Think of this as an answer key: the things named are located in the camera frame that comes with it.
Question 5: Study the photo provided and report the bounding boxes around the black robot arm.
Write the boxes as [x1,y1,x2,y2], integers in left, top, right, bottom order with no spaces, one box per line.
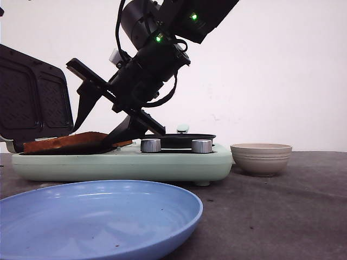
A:
[67,1,236,148]

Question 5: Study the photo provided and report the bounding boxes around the blue plate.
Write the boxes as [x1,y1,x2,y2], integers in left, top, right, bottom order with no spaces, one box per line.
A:
[1,180,203,259]

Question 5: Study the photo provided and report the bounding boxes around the silver control knob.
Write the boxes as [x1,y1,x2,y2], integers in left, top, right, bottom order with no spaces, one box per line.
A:
[140,138,162,153]
[191,139,213,153]

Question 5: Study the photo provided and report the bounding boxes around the breakfast maker hinged lid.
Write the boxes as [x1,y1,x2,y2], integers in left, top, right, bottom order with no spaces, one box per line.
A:
[1,45,74,153]

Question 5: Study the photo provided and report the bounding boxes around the beige ceramic bowl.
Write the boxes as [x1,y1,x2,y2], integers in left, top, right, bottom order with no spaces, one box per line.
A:
[230,143,292,176]

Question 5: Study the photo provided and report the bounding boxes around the white bread slice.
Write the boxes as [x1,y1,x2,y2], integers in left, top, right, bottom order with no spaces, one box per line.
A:
[23,131,109,155]
[112,140,133,147]

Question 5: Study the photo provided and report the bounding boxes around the mint green breakfast maker base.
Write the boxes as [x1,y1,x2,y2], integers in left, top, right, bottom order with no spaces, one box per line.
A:
[12,144,232,186]

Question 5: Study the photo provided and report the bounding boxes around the black frying pan green handle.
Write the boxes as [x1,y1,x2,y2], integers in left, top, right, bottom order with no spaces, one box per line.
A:
[144,124,216,149]

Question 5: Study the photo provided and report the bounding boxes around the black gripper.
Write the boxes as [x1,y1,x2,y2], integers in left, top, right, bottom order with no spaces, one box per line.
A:
[66,43,190,147]

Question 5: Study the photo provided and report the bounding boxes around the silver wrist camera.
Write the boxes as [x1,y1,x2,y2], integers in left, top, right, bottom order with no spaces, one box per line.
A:
[108,49,124,68]

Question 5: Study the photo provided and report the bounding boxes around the left silver control knob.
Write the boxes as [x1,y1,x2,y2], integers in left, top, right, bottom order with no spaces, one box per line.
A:
[140,138,162,153]

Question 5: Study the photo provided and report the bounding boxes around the grey table mat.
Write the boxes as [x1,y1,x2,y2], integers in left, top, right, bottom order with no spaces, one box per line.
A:
[0,151,347,260]

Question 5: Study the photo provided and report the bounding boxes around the right silver control knob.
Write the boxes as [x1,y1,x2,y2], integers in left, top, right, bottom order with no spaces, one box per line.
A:
[191,139,213,153]

